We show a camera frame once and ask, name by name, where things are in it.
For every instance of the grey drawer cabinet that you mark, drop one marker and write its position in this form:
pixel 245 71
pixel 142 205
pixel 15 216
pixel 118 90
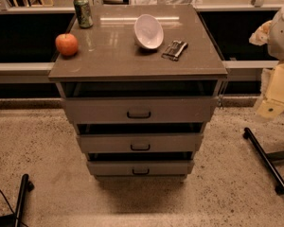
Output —
pixel 109 64

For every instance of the black stand leg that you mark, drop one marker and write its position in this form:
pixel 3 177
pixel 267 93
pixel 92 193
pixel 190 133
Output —
pixel 268 160
pixel 14 219

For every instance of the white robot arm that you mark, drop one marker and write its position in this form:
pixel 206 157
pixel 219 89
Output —
pixel 271 101

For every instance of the white bowl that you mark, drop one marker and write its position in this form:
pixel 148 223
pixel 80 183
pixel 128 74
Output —
pixel 148 32

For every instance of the black stand leg right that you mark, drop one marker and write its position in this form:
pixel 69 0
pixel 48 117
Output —
pixel 268 160

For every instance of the red apple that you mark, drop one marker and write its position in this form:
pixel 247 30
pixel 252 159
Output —
pixel 67 44

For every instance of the grey top drawer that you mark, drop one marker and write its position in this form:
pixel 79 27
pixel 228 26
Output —
pixel 139 110

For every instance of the green soda can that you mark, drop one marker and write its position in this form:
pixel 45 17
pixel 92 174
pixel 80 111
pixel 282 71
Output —
pixel 83 12

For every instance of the dark snack packet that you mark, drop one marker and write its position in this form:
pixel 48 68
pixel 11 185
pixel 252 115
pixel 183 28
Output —
pixel 174 50

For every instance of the black stand leg left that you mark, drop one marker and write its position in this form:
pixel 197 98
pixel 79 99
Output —
pixel 14 219

